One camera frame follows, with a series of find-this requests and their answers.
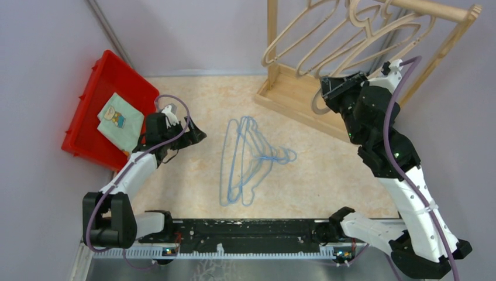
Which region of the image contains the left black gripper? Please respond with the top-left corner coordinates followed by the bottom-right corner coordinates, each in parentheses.
top-left (162, 115), bottom-right (206, 150)

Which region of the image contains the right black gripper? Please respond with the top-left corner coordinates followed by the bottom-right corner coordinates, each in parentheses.
top-left (321, 70), bottom-right (370, 145)

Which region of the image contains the beige plastic hanger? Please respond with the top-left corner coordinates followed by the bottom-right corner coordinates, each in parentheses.
top-left (261, 0), bottom-right (373, 68)
top-left (337, 6), bottom-right (437, 78)
top-left (344, 14), bottom-right (436, 76)
top-left (295, 1), bottom-right (422, 79)

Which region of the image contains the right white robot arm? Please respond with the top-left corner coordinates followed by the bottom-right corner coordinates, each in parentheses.
top-left (319, 72), bottom-right (472, 279)

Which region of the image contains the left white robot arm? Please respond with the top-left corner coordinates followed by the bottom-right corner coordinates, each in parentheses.
top-left (82, 113), bottom-right (207, 252)

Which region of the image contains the wooden hanger rack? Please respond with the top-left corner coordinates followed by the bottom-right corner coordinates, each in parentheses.
top-left (255, 1), bottom-right (483, 142)

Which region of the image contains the folded light green cloth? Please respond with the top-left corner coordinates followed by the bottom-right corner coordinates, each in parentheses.
top-left (97, 92), bottom-right (144, 157)

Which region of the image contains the red plastic bin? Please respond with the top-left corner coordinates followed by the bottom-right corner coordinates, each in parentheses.
top-left (61, 50), bottom-right (159, 171)

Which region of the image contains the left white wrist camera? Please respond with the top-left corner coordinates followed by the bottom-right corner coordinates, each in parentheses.
top-left (161, 103), bottom-right (180, 128)

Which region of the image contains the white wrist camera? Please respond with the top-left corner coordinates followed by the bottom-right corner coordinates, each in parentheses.
top-left (368, 59), bottom-right (403, 94)
top-left (161, 103), bottom-right (180, 128)

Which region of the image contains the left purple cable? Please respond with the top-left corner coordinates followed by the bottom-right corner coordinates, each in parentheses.
top-left (85, 94), bottom-right (191, 253)

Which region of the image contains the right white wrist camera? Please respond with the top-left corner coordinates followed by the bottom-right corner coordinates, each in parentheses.
top-left (368, 59), bottom-right (403, 94)

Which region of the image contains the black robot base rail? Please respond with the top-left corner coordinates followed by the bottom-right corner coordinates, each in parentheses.
top-left (139, 218), bottom-right (369, 257)

